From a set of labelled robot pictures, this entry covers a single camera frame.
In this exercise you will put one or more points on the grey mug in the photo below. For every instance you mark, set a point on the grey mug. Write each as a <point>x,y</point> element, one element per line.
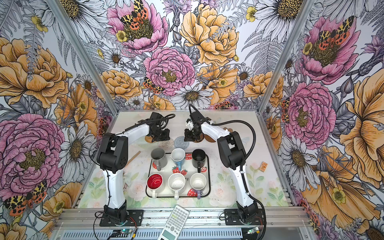
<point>159,159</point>

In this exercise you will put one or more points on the wooden stick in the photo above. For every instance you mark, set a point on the wooden stick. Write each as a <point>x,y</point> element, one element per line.
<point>132,158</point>

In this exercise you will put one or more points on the left green circuit board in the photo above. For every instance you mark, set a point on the left green circuit board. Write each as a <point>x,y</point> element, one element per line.
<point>124,233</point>

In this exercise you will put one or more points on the red mug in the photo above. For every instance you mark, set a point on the red mug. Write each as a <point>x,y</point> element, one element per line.
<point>155,185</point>

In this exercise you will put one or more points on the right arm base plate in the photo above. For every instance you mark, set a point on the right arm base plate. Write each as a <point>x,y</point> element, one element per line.
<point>234,217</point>

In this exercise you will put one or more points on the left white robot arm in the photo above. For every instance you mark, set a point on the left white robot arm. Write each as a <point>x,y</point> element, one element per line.
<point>113,155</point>

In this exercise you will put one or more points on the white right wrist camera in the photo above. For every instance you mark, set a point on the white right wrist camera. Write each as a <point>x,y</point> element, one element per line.
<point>189,124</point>

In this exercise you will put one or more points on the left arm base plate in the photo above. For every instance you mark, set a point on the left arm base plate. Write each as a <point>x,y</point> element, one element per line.
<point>131,218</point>

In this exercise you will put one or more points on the strawberry print serving tray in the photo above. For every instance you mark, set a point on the strawberry print serving tray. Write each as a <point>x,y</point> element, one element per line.
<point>187,170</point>

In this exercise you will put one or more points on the purple white mug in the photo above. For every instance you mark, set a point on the purple white mug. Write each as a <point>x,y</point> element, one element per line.
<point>198,182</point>

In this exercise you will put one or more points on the blue white mug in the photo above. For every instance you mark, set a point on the blue white mug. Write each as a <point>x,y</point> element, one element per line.
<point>178,156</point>

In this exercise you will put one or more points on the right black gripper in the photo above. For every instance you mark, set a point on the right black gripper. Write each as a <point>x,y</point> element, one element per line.
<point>188,138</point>

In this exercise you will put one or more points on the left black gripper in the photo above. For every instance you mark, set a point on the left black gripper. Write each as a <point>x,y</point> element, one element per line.
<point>165,137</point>

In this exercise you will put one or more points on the white woven round coaster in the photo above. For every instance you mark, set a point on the white woven round coaster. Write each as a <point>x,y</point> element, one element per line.
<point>166,145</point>

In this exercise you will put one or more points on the woven rattan round coaster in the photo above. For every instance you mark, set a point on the woven rattan round coaster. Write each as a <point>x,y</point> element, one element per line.
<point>150,139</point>

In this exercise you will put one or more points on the small orange biscuit tile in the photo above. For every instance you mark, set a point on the small orange biscuit tile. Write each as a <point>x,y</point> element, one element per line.
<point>263,167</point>

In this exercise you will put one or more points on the black mug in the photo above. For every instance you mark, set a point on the black mug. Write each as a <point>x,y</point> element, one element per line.
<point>199,159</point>

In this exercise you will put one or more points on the white calculator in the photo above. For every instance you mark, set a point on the white calculator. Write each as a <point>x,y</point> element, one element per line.
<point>174,224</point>

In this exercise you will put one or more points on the blue grey fabric coaster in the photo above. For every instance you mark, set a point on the blue grey fabric coaster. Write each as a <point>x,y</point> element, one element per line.
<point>179,142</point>

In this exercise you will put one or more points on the brown round wooden coaster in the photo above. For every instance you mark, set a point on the brown round wooden coaster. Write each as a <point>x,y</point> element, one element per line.
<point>209,139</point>

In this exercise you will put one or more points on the green circuit board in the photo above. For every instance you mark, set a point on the green circuit board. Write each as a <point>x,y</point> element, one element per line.
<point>254,230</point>
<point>124,233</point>

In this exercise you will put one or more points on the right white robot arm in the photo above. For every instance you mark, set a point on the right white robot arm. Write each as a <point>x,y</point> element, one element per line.
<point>232,154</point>

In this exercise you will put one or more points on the right green circuit board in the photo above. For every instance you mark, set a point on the right green circuit board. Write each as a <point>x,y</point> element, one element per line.
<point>254,230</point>

